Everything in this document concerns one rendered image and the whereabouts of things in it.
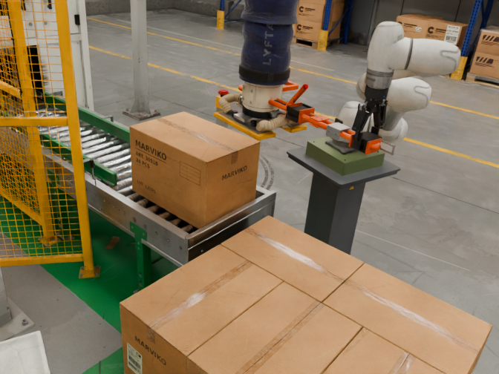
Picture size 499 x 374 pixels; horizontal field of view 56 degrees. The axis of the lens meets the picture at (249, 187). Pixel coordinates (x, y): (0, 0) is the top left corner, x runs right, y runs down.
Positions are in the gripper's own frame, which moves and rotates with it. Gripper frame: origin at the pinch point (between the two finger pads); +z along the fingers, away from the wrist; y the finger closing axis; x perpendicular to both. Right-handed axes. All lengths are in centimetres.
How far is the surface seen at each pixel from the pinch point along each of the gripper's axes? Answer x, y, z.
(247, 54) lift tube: -59, 12, -19
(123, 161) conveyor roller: -169, 23, 74
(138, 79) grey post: -380, -88, 85
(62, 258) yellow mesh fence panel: -140, 76, 114
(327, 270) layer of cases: -13, -10, 73
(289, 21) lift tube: -48, 1, -34
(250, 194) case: -76, -11, 63
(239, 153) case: -73, 1, 35
